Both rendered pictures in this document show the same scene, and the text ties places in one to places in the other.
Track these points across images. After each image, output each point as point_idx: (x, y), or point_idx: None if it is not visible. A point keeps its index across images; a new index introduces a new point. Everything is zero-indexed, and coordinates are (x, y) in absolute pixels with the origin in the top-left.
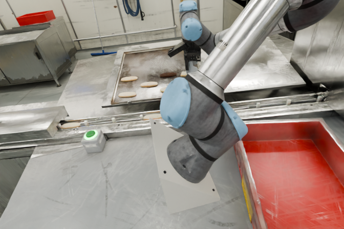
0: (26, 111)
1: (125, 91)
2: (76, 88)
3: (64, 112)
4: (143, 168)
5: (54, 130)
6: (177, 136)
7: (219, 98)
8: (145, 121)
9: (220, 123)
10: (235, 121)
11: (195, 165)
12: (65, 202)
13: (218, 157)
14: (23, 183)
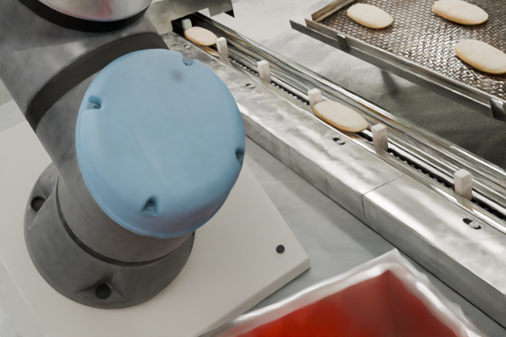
0: None
1: (379, 7)
2: None
3: None
4: None
5: (158, 25)
6: None
7: None
8: (297, 113)
9: (46, 95)
10: (81, 119)
11: (41, 217)
12: None
13: (86, 242)
14: None
